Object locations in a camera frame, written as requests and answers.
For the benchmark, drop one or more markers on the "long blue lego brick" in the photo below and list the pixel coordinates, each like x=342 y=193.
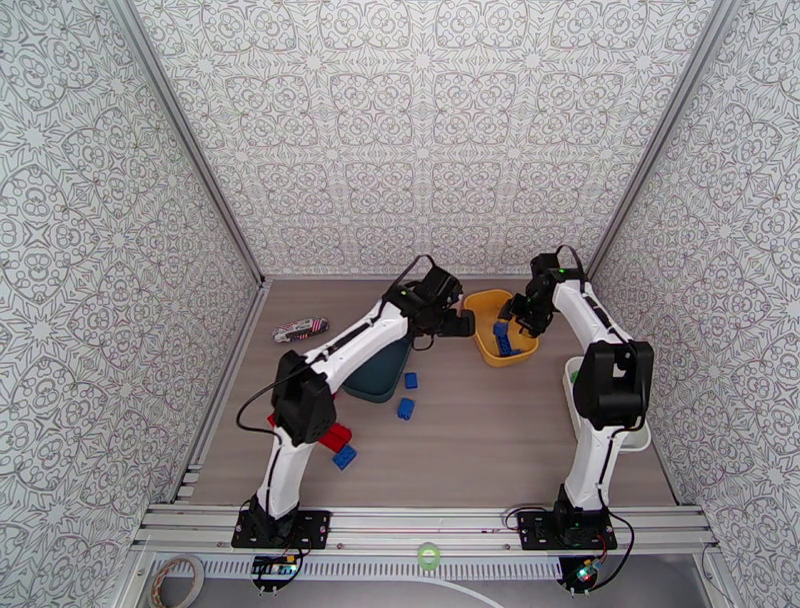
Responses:
x=507 y=347

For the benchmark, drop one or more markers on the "small blue lego brick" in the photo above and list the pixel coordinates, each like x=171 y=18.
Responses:
x=410 y=380

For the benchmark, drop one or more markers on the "blue sloped lego brick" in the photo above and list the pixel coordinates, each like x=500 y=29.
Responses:
x=405 y=409

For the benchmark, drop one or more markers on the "white plastic container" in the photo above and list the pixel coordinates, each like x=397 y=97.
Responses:
x=634 y=440

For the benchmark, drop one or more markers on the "large red lego brick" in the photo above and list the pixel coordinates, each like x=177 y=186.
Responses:
x=339 y=436

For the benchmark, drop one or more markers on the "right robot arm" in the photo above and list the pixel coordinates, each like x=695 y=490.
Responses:
x=612 y=387

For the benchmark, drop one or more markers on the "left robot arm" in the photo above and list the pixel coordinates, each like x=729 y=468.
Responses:
x=350 y=344

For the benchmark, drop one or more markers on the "yellow plastic container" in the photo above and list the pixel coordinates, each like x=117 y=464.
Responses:
x=487 y=300

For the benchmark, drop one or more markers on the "teal plastic container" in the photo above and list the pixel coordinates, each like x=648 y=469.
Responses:
x=381 y=375

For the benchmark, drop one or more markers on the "striped snack packet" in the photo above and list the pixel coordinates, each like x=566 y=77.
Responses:
x=300 y=329

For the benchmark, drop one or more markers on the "right circuit board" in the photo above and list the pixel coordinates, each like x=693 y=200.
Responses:
x=587 y=572

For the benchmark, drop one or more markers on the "circuit board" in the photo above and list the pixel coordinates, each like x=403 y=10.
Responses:
x=587 y=572
x=272 y=567

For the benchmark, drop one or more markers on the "left circuit board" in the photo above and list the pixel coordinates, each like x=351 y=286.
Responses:
x=272 y=567

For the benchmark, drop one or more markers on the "white tape roll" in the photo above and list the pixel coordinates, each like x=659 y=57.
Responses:
x=181 y=560

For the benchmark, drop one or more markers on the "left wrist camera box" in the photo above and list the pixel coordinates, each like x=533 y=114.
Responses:
x=440 y=281

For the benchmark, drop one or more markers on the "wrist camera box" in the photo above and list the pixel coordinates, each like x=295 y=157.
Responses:
x=544 y=267
x=440 y=281

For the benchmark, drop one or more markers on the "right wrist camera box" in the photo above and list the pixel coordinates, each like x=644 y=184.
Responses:
x=544 y=267

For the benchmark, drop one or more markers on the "aluminium wall base bar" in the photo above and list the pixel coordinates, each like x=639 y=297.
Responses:
x=312 y=277

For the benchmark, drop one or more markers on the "aluminium frame post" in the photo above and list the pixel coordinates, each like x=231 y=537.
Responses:
x=651 y=147
x=194 y=147

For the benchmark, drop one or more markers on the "aluminium mounting rail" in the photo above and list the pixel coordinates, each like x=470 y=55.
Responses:
x=425 y=522

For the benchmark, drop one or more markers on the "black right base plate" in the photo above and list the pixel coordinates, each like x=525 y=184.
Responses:
x=534 y=531

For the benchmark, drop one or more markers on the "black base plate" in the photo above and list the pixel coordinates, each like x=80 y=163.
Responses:
x=312 y=528
x=534 y=531

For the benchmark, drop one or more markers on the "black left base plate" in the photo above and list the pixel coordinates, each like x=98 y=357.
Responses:
x=312 y=528

